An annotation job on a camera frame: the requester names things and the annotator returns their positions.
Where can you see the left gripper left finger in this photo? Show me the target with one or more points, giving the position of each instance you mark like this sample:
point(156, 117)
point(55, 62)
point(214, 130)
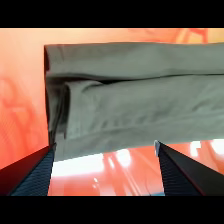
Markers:
point(30, 176)

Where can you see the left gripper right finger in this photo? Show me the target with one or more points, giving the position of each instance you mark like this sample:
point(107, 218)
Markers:
point(186, 175)

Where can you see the brown garment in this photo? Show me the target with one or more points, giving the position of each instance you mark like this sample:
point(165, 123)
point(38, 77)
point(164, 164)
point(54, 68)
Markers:
point(133, 100)

